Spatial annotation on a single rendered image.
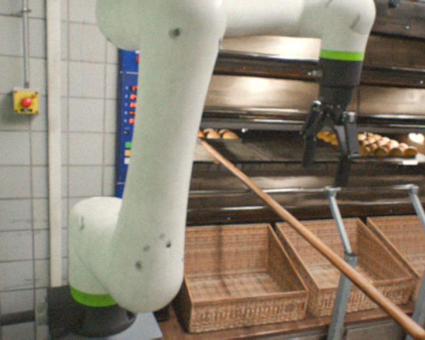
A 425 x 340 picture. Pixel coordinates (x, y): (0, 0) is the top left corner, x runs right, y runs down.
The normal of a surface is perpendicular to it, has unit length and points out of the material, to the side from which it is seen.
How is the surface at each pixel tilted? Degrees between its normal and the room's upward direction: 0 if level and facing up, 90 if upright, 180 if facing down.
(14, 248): 90
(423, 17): 92
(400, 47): 70
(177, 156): 89
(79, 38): 90
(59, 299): 0
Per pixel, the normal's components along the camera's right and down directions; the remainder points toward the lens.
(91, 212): -0.16, -0.83
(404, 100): 0.33, -0.04
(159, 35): -0.43, 0.25
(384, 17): 0.32, 0.30
